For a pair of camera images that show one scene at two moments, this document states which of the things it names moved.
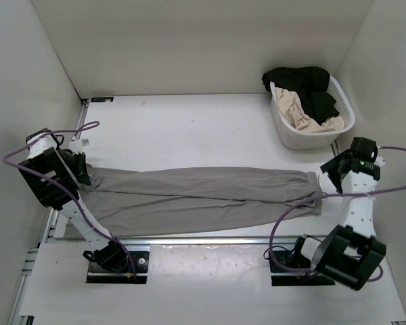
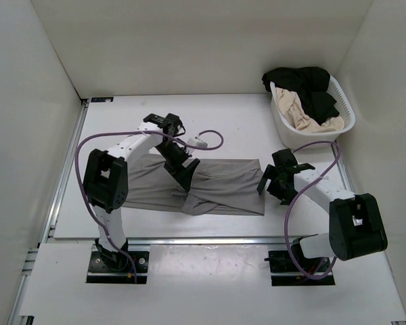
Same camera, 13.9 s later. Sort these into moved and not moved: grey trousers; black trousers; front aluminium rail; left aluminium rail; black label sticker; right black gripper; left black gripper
Moved: left black gripper; grey trousers; right black gripper
Not moved: black label sticker; front aluminium rail; black trousers; left aluminium rail
